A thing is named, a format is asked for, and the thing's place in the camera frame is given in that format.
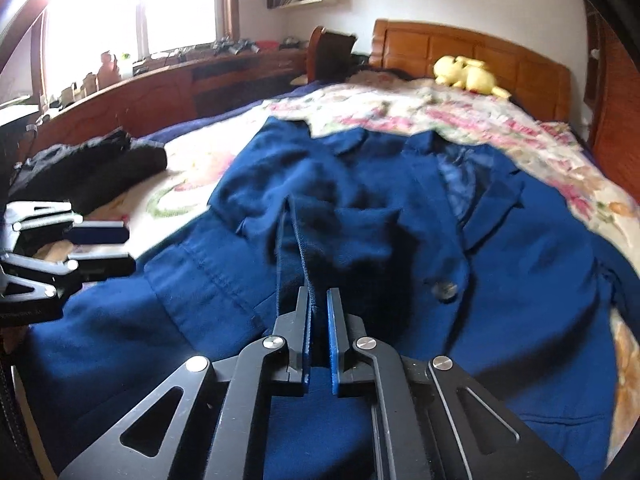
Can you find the long wooden desk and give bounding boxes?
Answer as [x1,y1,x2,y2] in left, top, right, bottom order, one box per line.
[20,47,311,151]

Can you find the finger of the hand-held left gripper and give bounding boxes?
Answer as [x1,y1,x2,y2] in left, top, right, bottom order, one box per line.
[0,251,137,323]
[4,201,131,245]

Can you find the blue jacket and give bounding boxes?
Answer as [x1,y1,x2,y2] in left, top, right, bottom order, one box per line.
[20,115,640,480]

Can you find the window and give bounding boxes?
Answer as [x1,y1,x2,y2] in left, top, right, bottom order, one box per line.
[30,0,237,96]

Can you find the floral blanket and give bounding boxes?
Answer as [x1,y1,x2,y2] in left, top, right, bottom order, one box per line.
[30,80,640,456]

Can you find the wooden headboard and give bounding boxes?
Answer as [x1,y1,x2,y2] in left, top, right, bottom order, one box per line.
[369,18,573,123]

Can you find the yellow plush toy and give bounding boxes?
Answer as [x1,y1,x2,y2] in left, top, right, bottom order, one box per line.
[432,55,512,99]

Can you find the black clothes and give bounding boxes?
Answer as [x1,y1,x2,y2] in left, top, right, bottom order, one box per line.
[7,127,168,213]

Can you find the wooden chair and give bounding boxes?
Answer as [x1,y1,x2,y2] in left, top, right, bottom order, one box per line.
[306,25,358,83]

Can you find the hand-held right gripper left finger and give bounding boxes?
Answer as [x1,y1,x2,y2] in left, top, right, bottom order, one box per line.
[57,286,314,480]

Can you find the small brown figurine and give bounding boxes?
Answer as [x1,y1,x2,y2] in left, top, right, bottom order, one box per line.
[97,51,121,87]

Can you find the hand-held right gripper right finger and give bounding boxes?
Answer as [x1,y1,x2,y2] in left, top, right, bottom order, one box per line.
[326,287,581,480]

